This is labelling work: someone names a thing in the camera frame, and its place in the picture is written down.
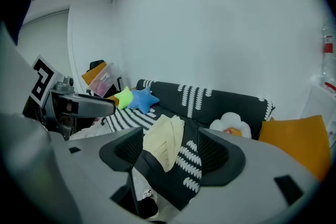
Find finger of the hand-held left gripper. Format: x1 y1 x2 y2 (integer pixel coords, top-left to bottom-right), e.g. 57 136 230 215
49 89 117 118

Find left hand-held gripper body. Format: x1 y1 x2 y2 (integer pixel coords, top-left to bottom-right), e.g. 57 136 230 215
22 54 79 141

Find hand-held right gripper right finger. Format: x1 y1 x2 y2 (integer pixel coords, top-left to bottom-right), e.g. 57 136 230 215
167 127 322 224

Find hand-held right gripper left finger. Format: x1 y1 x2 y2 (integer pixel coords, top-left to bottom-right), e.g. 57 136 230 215
48 126 169 224

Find pale yellow shorts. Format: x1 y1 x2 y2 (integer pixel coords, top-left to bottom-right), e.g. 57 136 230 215
142 114 185 173

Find clear plastic storage box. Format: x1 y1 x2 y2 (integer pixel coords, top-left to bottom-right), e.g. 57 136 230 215
88 61 122 98

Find orange flat board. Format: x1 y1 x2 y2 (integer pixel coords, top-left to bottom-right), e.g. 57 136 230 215
81 61 108 85

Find green star pillow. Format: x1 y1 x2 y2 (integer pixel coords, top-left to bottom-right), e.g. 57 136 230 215
114 86 134 110

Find black office chair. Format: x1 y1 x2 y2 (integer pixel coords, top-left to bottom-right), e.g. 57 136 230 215
86 59 124 125

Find large orange cushion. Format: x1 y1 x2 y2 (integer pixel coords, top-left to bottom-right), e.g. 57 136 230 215
258 114 332 182

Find blue star pillow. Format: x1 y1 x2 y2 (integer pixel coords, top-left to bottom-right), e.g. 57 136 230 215
128 86 160 114

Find white flower pillow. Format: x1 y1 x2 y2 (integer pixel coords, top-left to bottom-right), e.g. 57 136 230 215
209 112 252 139

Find black white patterned sofa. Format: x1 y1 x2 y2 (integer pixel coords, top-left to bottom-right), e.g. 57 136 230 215
104 78 276 212

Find black slipper cartoon patch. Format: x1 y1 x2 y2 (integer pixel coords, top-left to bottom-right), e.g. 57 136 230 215
136 188 160 220

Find clear bottle red label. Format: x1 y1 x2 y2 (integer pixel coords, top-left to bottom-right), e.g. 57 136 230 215
321 23 336 82

